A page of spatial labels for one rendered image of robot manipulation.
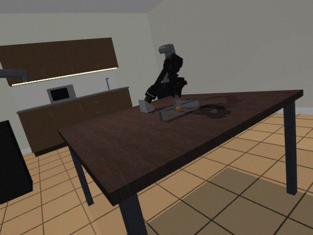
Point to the clear l-shaped low wall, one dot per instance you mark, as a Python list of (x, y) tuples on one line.
[(168, 114)]

